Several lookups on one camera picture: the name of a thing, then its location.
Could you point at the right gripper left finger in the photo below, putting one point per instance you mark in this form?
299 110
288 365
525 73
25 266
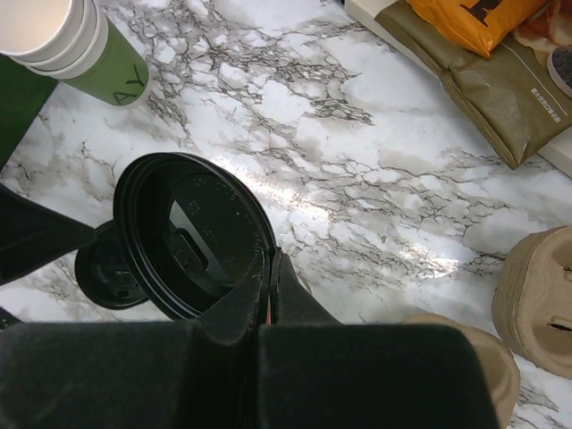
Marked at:
197 373

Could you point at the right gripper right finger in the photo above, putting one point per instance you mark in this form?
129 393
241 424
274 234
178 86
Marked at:
314 372

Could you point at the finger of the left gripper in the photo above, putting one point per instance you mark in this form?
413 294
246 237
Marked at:
33 236

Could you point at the black plastic lid stack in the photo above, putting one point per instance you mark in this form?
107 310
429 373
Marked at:
102 274

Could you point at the brown paper bag green side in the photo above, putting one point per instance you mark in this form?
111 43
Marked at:
22 95

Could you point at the single black plastic lid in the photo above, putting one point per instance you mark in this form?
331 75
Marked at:
189 231

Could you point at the brown pulp cup carrier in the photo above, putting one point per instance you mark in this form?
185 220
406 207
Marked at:
531 307
501 372

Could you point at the green paper cup stack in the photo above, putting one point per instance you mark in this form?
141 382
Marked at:
75 43

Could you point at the cream black tiered shelf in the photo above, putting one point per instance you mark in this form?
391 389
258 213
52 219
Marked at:
547 33

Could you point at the orange kettle chips bag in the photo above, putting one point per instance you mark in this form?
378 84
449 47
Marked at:
477 26

